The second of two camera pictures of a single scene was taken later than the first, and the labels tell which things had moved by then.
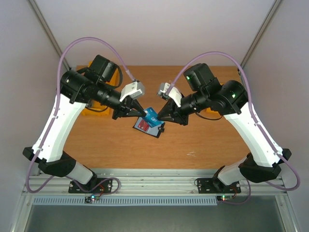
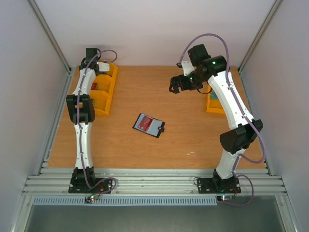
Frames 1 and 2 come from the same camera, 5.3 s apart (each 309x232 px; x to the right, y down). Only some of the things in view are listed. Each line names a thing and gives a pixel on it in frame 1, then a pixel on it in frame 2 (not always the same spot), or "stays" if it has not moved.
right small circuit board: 224,197 stays
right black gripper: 178,111 -> 180,82
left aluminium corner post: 37,10 stays
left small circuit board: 93,197 stays
